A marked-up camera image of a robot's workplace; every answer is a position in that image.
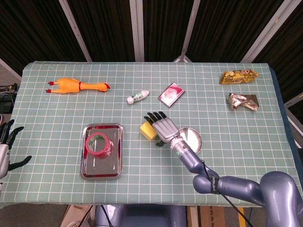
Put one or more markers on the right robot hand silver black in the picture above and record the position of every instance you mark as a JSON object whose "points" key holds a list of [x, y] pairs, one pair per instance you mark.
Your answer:
{"points": [[165, 130]]}

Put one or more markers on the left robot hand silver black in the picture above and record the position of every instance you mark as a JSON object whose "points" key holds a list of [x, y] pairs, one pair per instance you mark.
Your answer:
{"points": [[3, 153]]}

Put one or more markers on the yellow cube block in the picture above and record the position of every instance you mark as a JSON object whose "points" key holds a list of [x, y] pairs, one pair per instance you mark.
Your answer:
{"points": [[147, 132]]}

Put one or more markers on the red tape roll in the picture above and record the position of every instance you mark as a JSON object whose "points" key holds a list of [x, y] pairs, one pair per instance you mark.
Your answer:
{"points": [[88, 145]]}

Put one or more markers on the round steel plate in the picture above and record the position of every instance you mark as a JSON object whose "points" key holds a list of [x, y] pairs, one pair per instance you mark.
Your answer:
{"points": [[194, 140]]}

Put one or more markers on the red stamp pad case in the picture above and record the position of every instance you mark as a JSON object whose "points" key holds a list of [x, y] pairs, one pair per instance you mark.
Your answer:
{"points": [[171, 94]]}

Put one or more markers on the white green small bottle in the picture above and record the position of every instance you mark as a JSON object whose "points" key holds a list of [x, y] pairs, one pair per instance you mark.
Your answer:
{"points": [[137, 97]]}

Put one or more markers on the green checked tablecloth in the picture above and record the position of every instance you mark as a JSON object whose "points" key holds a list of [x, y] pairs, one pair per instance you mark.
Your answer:
{"points": [[151, 189]]}

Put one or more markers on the rectangular steel tray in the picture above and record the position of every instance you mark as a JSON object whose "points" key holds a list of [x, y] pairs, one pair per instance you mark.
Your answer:
{"points": [[101, 169]]}

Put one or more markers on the crumpled silver red wrapper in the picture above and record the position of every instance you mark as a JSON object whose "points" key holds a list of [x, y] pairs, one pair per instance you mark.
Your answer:
{"points": [[241, 102]]}

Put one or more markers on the yellow snack packet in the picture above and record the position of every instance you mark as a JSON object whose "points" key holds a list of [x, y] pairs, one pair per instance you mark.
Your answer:
{"points": [[237, 77]]}

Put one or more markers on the blue-grey robot torso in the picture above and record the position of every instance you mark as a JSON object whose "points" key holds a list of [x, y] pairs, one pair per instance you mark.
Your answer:
{"points": [[146, 217]]}

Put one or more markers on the light wooden plank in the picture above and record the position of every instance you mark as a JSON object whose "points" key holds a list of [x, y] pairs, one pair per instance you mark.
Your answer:
{"points": [[192, 217]]}

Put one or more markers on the orange rubber chicken toy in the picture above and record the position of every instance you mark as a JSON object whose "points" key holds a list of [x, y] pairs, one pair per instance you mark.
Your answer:
{"points": [[68, 86]]}

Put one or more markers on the brown cardboard box with print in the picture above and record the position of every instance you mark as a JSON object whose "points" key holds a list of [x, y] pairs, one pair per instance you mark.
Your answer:
{"points": [[217, 217]]}

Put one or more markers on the dark brown curtain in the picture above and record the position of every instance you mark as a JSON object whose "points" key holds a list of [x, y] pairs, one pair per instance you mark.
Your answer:
{"points": [[106, 28]]}

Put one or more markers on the white metal frame post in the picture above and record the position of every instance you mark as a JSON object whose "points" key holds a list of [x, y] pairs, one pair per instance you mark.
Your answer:
{"points": [[75, 30], [190, 23], [137, 30], [269, 30]]}

